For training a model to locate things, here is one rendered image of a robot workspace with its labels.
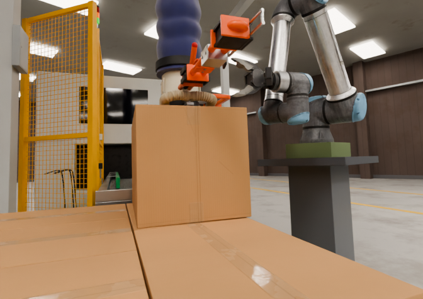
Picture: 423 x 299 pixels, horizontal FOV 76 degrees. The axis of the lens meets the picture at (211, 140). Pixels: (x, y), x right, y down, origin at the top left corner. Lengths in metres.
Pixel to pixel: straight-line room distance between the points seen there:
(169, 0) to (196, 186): 0.82
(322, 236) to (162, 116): 1.09
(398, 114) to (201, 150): 9.69
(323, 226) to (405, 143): 8.83
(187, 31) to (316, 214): 1.14
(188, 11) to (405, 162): 9.51
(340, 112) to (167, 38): 0.95
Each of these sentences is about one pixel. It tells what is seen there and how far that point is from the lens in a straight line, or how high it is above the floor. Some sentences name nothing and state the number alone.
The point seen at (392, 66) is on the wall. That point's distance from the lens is 10.74.
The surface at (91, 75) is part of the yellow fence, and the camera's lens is 2.43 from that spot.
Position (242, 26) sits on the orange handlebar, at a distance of 0.69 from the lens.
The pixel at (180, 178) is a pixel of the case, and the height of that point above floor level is 0.70.
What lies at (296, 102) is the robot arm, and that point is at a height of 0.98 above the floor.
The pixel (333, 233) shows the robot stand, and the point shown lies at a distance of 1.60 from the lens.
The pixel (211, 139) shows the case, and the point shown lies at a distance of 0.95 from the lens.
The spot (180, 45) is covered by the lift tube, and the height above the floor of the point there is 1.25.
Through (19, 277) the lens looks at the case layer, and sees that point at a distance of 0.67.
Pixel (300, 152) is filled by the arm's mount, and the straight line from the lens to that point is 1.61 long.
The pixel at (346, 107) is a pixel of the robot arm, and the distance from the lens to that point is 1.57.
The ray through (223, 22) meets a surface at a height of 1.08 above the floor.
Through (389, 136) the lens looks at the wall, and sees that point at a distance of 10.42.
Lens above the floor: 0.75
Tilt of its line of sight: 4 degrees up
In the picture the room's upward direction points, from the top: 2 degrees counter-clockwise
